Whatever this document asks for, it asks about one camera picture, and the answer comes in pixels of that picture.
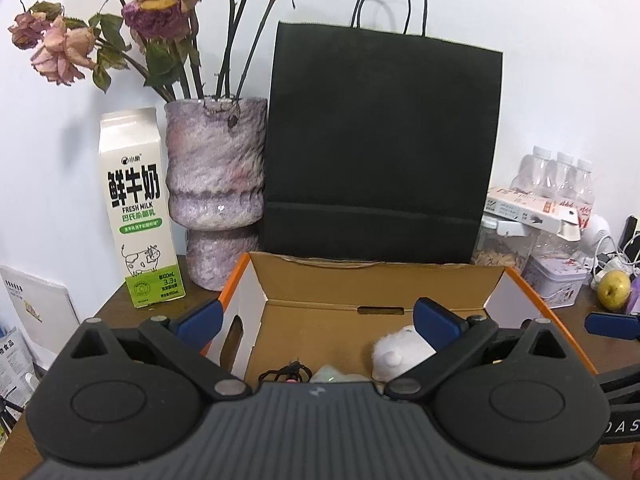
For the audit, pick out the white green milk carton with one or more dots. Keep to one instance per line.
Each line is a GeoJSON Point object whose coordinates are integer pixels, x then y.
{"type": "Point", "coordinates": [135, 200]}

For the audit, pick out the pale tin box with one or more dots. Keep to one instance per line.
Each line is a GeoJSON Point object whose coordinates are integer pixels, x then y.
{"type": "Point", "coordinates": [555, 280]}

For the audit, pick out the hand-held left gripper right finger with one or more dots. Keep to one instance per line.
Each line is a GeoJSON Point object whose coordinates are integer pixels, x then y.
{"type": "Point", "coordinates": [435, 325]}

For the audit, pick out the clear container of nuts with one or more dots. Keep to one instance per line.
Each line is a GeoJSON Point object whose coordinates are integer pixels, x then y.
{"type": "Point", "coordinates": [500, 252]}

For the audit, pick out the mottled purple ceramic vase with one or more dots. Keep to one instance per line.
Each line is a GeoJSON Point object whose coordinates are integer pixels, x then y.
{"type": "Point", "coordinates": [215, 175]}

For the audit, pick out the purple tissue pack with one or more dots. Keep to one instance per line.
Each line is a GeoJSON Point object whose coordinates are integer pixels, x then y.
{"type": "Point", "coordinates": [635, 297]}

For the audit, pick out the clear plastic bag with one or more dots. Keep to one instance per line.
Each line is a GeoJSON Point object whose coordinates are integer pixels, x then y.
{"type": "Point", "coordinates": [330, 375]}

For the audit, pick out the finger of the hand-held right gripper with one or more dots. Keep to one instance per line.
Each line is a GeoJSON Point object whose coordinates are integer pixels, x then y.
{"type": "Point", "coordinates": [622, 382]}
{"type": "Point", "coordinates": [612, 324]}

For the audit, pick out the white board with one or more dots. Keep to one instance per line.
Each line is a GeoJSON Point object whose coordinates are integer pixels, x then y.
{"type": "Point", "coordinates": [40, 305]}

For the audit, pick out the black paper bag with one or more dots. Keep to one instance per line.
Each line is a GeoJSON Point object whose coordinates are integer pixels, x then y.
{"type": "Point", "coordinates": [380, 135]}

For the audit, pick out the white plush toy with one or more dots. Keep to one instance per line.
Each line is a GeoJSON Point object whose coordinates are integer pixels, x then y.
{"type": "Point", "coordinates": [395, 355]}

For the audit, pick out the flat white carton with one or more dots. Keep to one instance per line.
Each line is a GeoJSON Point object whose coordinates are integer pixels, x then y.
{"type": "Point", "coordinates": [525, 205]}

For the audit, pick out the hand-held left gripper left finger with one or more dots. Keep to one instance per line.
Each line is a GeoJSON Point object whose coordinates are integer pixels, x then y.
{"type": "Point", "coordinates": [202, 322]}

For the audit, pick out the white printed package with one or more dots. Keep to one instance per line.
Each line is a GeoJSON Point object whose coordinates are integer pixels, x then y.
{"type": "Point", "coordinates": [15, 360]}

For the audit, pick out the clear water bottle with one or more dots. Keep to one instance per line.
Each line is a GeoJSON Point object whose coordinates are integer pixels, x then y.
{"type": "Point", "coordinates": [562, 180]}
{"type": "Point", "coordinates": [532, 170]}
{"type": "Point", "coordinates": [584, 185]}

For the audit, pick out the red cardboard box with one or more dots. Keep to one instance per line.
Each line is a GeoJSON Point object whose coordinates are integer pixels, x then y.
{"type": "Point", "coordinates": [320, 285]}

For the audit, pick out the yellow green apple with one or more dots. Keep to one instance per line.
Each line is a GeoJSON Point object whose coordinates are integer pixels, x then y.
{"type": "Point", "coordinates": [614, 290]}

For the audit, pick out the small white desk fan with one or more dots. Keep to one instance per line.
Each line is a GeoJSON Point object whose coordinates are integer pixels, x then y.
{"type": "Point", "coordinates": [597, 232]}

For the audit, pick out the dried pink roses bouquet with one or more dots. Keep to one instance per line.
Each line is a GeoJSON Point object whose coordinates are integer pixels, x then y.
{"type": "Point", "coordinates": [155, 15]}

